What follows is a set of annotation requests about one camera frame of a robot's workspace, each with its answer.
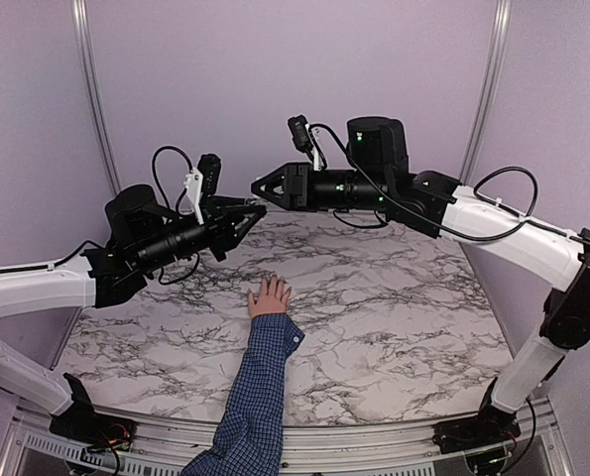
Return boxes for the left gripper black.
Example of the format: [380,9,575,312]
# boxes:
[136,196,266,274]

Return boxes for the clear nail polish bottle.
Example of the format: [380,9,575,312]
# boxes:
[244,197,269,208]

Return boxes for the blue checked shirt forearm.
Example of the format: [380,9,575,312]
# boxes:
[181,313,304,475]

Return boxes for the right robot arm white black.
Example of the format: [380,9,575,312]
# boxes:
[251,116,590,453]

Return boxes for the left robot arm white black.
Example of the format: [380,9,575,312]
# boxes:
[0,184,267,441]

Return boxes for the person's bare hand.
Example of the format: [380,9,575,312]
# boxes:
[247,275,292,319]

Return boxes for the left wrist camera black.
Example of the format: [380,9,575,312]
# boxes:
[184,154,221,225]

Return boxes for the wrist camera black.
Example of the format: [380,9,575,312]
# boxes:
[184,154,221,225]
[287,115,327,172]

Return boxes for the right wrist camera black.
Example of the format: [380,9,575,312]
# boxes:
[287,115,327,172]

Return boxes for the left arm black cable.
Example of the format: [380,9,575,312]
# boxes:
[151,144,201,287]

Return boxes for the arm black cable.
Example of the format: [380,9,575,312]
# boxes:
[151,144,201,287]
[313,122,590,259]

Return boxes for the right aluminium corner post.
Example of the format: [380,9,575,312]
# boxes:
[459,0,512,183]

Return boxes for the aluminium corner post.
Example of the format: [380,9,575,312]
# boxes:
[459,0,512,183]
[71,0,121,195]

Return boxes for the left aluminium corner post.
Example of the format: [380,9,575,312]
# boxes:
[71,0,121,195]

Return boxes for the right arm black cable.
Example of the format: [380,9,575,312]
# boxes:
[313,122,590,259]

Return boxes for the aluminium front frame rail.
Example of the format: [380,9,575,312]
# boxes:
[0,400,574,475]

